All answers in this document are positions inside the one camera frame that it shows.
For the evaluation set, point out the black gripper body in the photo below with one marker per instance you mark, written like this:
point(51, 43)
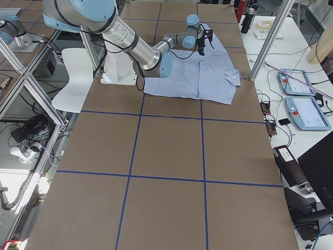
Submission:
point(201, 43)

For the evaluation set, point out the teach pendant far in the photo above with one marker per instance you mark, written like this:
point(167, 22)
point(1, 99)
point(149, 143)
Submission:
point(291, 86)

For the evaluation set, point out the teach pendant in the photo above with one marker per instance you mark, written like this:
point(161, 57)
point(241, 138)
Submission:
point(291, 86)
point(306, 113)

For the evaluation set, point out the black labelled box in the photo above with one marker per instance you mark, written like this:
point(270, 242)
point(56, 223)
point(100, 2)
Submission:
point(288, 166)

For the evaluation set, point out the white plastic chair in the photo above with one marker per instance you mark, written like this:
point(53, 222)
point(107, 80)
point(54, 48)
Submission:
point(81, 75)

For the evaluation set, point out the aluminium frame post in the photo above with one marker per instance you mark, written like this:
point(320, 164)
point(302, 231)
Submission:
point(277, 24)

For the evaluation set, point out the metal reacher grabber tool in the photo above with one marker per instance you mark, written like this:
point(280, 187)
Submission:
point(299, 81)

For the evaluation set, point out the small black phone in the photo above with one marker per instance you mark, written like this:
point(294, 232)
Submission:
point(284, 121)

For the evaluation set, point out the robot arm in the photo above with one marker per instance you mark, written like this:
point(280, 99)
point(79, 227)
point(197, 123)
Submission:
point(101, 17)
point(194, 36)

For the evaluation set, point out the brown paper table cover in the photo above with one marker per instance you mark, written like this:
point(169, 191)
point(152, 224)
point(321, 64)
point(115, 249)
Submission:
point(151, 172)

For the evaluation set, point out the black water bottle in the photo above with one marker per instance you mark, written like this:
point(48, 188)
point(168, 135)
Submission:
point(245, 26)

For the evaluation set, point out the black monitor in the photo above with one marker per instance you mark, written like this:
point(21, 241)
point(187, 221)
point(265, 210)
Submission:
point(316, 164)

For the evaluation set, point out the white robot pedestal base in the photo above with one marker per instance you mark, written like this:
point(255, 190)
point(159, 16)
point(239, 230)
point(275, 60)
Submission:
point(118, 70)

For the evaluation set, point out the teach pendant near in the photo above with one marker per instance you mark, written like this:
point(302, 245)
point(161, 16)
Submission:
point(306, 113)

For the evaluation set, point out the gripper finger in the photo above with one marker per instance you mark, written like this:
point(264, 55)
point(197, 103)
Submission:
point(201, 51)

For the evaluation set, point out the blue striped button shirt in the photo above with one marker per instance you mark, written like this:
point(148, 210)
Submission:
point(210, 77)

